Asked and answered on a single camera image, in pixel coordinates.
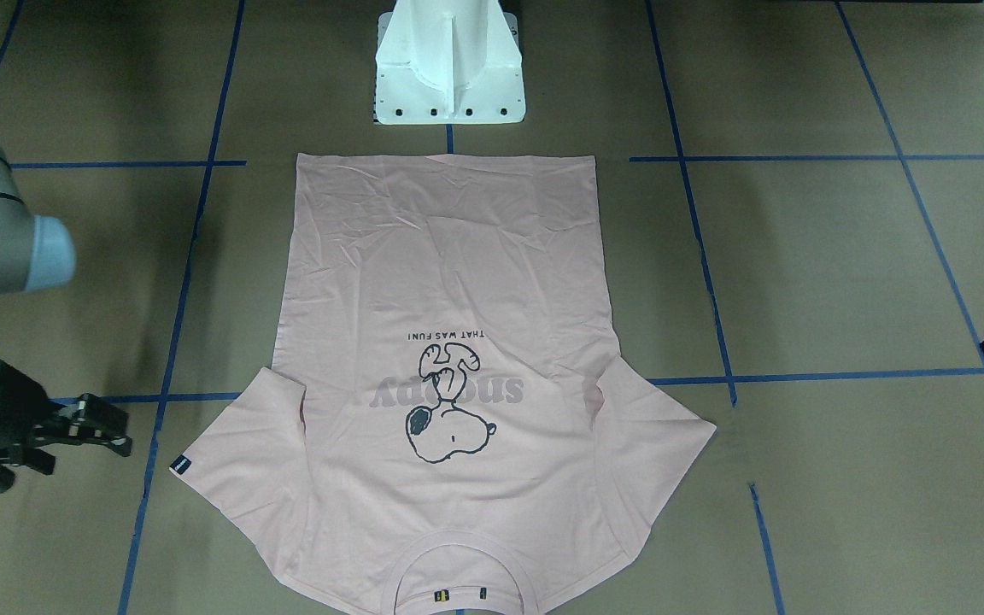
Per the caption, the pink Snoopy t-shirt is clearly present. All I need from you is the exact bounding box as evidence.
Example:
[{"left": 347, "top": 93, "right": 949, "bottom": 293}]
[{"left": 169, "top": 153, "right": 715, "bottom": 614}]

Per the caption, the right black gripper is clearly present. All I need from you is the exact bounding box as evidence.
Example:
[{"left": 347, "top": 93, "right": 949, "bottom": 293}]
[{"left": 0, "top": 360, "right": 133, "bottom": 494}]

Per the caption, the white camera mast base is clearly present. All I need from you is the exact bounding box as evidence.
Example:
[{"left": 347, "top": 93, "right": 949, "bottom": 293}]
[{"left": 372, "top": 1, "right": 527, "bottom": 126}]

